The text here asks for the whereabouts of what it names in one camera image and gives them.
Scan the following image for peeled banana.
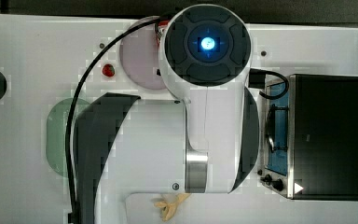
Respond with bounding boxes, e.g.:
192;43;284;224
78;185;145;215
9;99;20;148
154;193;191;222

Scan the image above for black toaster oven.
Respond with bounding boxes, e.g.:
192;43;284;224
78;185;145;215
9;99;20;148
257;74;358;201

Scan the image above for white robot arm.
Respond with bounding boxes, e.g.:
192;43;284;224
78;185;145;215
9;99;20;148
73;4;259;224

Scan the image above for pink round plate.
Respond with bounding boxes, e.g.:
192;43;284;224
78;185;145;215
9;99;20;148
119;24;166;91

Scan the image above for small red strawberry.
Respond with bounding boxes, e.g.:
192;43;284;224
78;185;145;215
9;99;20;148
102;64;116;77

